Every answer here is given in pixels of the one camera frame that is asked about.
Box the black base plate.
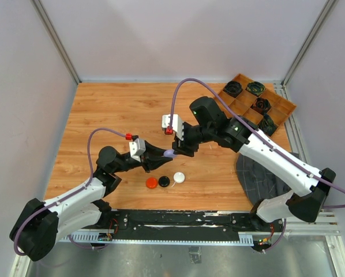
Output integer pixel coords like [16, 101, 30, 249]
[104, 209, 283, 239]

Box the grey checked cloth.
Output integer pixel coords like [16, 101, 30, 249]
[235, 154, 291, 205]

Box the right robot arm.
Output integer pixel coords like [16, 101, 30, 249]
[162, 96, 336, 231]

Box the dark rolled cloth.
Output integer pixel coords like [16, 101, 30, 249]
[246, 81, 266, 97]
[223, 81, 243, 98]
[258, 114, 278, 137]
[251, 98, 272, 115]

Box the white earbud case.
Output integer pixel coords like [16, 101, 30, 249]
[173, 172, 185, 184]

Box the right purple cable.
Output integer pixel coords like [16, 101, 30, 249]
[165, 77, 345, 254]

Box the orange earbud case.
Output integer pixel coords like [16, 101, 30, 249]
[145, 177, 158, 189]

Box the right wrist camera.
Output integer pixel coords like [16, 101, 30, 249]
[162, 114, 184, 140]

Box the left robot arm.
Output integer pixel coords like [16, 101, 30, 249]
[9, 139, 175, 261]

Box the wooden divided tray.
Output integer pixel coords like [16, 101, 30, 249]
[214, 74, 297, 134]

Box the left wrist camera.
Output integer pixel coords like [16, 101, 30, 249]
[129, 138, 146, 162]

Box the grey cable duct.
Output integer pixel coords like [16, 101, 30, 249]
[60, 231, 254, 246]

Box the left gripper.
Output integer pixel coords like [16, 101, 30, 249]
[112, 141, 173, 173]

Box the black earbud case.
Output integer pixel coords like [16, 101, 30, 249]
[158, 176, 170, 188]

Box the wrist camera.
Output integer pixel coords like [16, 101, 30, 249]
[162, 114, 184, 140]
[129, 138, 146, 162]

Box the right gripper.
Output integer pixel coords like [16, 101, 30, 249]
[171, 122, 215, 157]

